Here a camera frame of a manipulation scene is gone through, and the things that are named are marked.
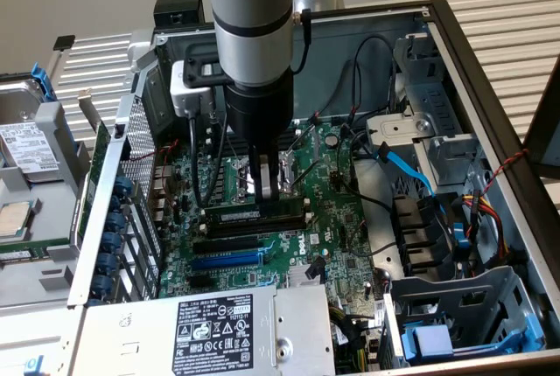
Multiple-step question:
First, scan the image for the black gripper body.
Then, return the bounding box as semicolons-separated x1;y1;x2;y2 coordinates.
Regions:
223;70;295;150

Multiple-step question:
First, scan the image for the green RAM stick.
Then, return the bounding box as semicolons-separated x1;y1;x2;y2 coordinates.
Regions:
0;247;50;264
204;198;306;225

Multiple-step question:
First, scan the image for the black RAM slot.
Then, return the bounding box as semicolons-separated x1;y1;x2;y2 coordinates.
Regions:
206;126;302;141
206;138;302;153
200;217;312;233
206;143;302;159
206;132;302;147
199;221;312;240

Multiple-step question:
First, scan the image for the CPU socket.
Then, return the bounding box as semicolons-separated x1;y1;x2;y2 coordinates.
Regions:
234;148;303;202

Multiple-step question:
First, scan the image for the thin metal locking lever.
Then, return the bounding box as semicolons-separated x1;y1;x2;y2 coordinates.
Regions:
288;157;319;188

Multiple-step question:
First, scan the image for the silver socket cover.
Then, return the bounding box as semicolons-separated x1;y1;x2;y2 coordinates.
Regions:
283;124;317;189

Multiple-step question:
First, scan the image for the green Dell motherboard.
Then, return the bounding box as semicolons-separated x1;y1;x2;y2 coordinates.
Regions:
157;120;387;303

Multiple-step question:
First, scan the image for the long black expansion slot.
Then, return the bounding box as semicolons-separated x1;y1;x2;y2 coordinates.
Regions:
192;234;260;255

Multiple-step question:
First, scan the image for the blue expansion slot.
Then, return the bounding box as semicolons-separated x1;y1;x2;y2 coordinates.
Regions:
190;249;264;271

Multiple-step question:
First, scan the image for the open PC case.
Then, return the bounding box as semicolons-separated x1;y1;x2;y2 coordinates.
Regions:
66;0;560;376

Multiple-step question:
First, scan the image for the silver chipset heatsink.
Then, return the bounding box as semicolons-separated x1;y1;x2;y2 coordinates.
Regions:
286;265;327;289

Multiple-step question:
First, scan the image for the black box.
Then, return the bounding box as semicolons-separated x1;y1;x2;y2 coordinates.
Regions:
153;0;207;27

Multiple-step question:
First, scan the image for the black fan shroud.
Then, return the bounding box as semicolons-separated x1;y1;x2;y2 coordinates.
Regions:
390;191;460;281

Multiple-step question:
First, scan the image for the green graphics card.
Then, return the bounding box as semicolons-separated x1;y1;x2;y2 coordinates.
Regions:
74;87;113;249

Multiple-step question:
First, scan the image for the grey metal drive cage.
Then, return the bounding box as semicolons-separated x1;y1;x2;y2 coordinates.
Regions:
365;32;487;189

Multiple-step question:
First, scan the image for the silver power supply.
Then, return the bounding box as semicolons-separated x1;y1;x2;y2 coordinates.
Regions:
81;282;337;376

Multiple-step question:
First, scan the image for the grey disk bay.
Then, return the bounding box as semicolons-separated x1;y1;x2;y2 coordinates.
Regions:
384;265;548;369

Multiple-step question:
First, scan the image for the grey parts rack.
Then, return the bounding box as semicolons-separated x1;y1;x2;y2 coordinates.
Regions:
0;72;95;307

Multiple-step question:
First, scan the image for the Toshiba hard drive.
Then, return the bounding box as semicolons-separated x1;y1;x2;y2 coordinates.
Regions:
31;65;57;104

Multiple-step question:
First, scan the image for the blue disk caddy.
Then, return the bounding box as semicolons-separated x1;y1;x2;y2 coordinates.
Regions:
401;305;547;362

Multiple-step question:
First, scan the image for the Toshiba hard disk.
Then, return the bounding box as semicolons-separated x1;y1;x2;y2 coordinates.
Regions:
0;78;62;183

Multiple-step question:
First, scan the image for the silver CPU chip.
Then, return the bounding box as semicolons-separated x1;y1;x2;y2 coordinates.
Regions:
0;200;35;238

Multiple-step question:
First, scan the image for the black camera cable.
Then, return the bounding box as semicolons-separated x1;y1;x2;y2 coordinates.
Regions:
187;112;229;212

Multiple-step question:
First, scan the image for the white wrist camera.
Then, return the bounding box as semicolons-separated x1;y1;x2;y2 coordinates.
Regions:
169;43;229;120

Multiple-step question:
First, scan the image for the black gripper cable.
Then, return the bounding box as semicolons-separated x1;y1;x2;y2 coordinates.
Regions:
290;7;313;76

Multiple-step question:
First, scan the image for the black looped wire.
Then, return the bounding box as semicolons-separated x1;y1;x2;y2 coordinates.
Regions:
348;33;398;132

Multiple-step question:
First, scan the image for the thin red wire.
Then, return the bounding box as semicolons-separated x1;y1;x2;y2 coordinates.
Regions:
129;138;180;165

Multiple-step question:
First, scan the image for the blue SATA wire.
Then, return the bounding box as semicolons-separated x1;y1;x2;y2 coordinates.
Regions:
374;142;438;198

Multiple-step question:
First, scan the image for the coloured power wire bundle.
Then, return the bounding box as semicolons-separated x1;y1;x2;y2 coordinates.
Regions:
462;190;514;266

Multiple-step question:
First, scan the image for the twisted red black wire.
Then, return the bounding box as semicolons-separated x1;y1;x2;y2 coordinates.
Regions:
479;148;529;202

